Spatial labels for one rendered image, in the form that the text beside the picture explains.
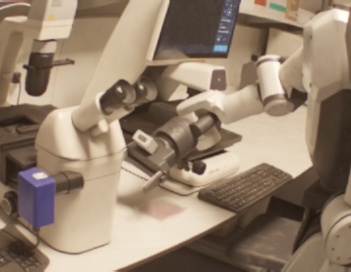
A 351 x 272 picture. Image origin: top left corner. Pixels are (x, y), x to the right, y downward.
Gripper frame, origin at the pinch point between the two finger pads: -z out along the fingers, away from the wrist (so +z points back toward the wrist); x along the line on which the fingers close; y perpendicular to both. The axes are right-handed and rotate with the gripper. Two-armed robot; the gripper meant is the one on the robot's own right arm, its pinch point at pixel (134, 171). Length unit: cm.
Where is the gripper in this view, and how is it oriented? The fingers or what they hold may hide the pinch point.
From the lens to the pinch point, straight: 128.1
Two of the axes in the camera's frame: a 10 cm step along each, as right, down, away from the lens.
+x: 7.7, 4.7, -4.3
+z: 6.3, -4.8, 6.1
